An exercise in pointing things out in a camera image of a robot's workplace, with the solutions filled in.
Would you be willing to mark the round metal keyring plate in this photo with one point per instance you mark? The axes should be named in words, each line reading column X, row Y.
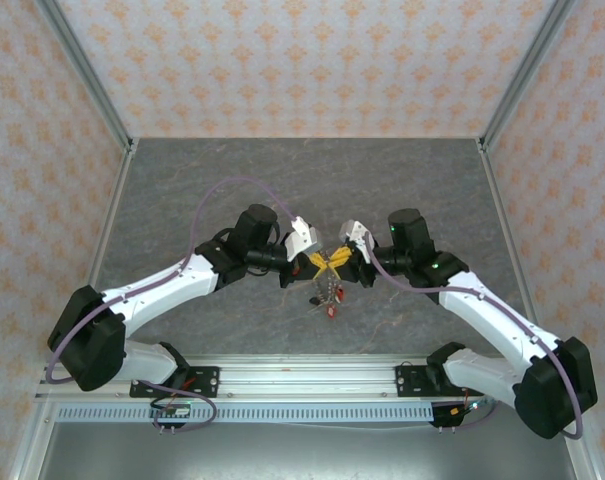
column 324, row 290

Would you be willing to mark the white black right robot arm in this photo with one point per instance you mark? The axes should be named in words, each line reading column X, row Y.
column 487, row 310

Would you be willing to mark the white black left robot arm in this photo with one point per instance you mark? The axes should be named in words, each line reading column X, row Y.
column 157, row 295

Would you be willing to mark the plain red key tag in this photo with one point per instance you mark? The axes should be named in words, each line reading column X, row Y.
column 339, row 294

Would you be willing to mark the red key tag white label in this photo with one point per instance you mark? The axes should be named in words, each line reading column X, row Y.
column 330, row 312

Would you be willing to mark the aluminium table edge bar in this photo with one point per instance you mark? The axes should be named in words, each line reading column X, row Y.
column 107, row 225
column 508, row 225

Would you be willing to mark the grey metal panel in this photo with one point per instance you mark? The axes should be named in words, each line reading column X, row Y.
column 307, row 455

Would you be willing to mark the small green circuit board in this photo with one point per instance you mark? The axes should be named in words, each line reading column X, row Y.
column 174, row 411
column 474, row 406

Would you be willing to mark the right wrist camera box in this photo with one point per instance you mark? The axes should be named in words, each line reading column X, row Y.
column 354, row 231

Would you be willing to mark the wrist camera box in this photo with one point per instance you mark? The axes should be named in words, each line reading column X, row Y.
column 354, row 231
column 302, row 240

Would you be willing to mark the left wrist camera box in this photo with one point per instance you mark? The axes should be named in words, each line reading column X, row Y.
column 302, row 240

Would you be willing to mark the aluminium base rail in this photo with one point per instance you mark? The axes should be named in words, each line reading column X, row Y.
column 307, row 380

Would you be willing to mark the aluminium frame post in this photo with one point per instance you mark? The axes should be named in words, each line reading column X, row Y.
column 522, row 75
column 89, row 75

